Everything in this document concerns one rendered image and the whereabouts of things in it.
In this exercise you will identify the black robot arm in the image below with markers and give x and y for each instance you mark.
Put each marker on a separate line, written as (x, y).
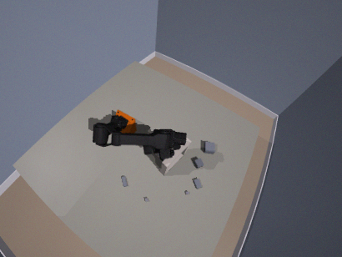
(161, 139)

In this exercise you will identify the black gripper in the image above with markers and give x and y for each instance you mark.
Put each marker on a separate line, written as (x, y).
(148, 149)

